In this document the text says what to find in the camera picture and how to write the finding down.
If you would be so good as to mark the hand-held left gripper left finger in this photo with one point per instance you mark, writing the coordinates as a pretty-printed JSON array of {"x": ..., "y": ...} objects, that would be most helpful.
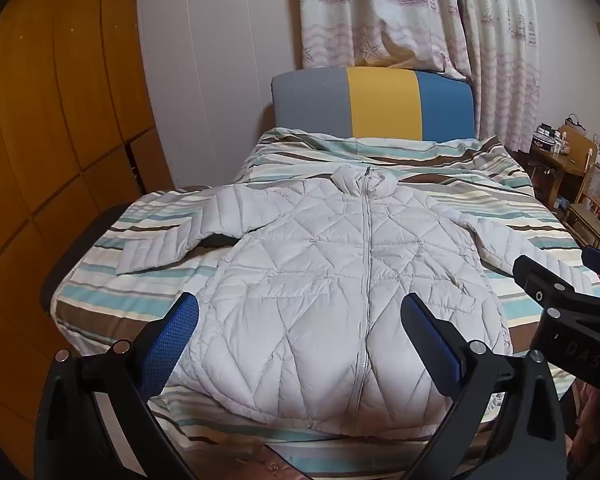
[{"x": 172, "y": 347}]

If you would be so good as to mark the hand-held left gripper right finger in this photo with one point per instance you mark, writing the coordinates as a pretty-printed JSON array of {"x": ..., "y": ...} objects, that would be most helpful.
[{"x": 437, "y": 355}]

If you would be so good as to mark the white quilted puffer jacket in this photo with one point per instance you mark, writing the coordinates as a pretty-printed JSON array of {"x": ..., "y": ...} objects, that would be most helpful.
[{"x": 330, "y": 270}]

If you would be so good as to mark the wooden chair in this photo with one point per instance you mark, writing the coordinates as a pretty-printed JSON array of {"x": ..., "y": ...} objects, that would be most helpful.
[{"x": 597, "y": 195}]

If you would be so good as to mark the wooden desk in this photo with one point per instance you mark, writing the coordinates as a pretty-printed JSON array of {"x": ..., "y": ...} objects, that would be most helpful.
[{"x": 562, "y": 165}]

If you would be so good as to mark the dark round tin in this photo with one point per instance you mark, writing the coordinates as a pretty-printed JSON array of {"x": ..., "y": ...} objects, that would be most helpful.
[{"x": 543, "y": 139}]

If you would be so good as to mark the striped bed cover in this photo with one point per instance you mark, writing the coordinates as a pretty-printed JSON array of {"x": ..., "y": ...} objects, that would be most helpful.
[{"x": 290, "y": 160}]

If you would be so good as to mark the wooden wardrobe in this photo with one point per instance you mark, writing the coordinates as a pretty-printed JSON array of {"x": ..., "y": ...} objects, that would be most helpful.
[{"x": 55, "y": 135}]

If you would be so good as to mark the grey yellow blue headboard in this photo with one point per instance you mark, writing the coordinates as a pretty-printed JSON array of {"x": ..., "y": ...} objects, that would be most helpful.
[{"x": 380, "y": 102}]

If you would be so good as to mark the ship print curtain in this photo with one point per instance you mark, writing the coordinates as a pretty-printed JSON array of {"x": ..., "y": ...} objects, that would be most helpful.
[{"x": 420, "y": 15}]

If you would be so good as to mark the dark bed frame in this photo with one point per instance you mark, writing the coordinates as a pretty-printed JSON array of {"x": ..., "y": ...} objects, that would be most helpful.
[{"x": 75, "y": 250}]

